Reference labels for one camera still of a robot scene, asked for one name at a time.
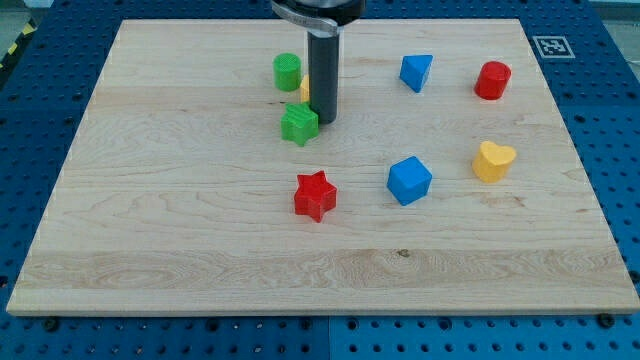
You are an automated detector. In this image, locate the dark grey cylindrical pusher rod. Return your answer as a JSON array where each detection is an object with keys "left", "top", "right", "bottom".
[{"left": 307, "top": 31, "right": 340, "bottom": 124}]

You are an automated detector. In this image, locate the red cylinder block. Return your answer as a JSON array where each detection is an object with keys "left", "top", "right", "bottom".
[{"left": 474, "top": 61, "right": 512, "bottom": 100}]

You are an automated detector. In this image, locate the blue triangular prism block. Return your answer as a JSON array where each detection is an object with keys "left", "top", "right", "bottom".
[{"left": 399, "top": 54, "right": 434, "bottom": 93}]

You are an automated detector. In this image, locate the green star block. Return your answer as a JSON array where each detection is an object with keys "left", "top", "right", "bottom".
[{"left": 280, "top": 102, "right": 319, "bottom": 147}]

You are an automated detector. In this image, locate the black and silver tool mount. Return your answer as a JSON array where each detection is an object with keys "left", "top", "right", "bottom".
[{"left": 270, "top": 0, "right": 366, "bottom": 37}]

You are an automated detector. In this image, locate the green cylinder block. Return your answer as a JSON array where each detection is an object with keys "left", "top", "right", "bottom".
[{"left": 272, "top": 53, "right": 302, "bottom": 92}]

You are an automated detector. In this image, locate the yellow heart block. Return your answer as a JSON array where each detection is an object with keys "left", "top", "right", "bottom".
[{"left": 472, "top": 141, "right": 517, "bottom": 183}]

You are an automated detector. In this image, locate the blue cube block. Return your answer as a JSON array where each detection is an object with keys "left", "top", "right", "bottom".
[{"left": 387, "top": 156, "right": 433, "bottom": 206}]

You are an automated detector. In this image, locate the yellow hexagon block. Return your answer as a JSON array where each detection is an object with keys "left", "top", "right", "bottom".
[{"left": 299, "top": 74, "right": 310, "bottom": 103}]

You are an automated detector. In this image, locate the wooden board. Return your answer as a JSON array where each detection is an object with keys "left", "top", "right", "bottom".
[{"left": 7, "top": 19, "right": 639, "bottom": 317}]

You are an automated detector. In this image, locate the red star block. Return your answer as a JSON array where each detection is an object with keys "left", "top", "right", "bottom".
[{"left": 294, "top": 170, "right": 337, "bottom": 222}]

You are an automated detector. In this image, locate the white fiducial marker tag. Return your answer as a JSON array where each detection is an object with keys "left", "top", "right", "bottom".
[{"left": 533, "top": 35, "right": 575, "bottom": 59}]

